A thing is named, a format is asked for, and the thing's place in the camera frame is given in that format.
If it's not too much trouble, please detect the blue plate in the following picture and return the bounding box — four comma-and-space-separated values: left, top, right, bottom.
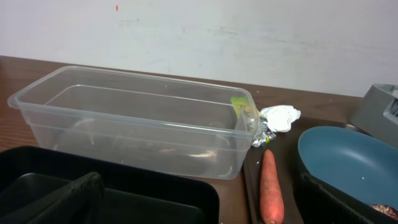
298, 126, 397, 213

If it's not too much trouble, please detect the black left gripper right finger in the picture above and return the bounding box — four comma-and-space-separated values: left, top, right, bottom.
294, 173, 397, 224

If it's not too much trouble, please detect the dark brown serving tray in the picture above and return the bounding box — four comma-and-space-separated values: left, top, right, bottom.
243, 117, 359, 223

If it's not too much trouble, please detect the clear plastic bin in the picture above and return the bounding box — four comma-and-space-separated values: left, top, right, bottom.
7, 66, 257, 180

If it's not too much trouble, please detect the brown food scrap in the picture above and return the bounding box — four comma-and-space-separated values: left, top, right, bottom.
370, 204, 398, 220

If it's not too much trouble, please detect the orange carrot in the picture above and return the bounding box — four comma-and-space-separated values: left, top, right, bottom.
259, 149, 284, 224

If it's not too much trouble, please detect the white napkin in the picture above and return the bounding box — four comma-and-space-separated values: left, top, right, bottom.
260, 105, 301, 133

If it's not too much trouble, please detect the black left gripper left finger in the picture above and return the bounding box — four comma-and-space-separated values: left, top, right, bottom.
1, 172, 104, 224

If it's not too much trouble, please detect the yellow green foil wrapper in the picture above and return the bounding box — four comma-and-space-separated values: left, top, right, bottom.
230, 96, 276, 147

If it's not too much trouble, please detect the black plastic bin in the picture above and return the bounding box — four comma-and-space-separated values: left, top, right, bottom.
1, 146, 220, 223

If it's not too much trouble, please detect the grey dishwasher rack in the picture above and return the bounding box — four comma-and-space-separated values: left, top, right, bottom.
349, 84, 397, 147

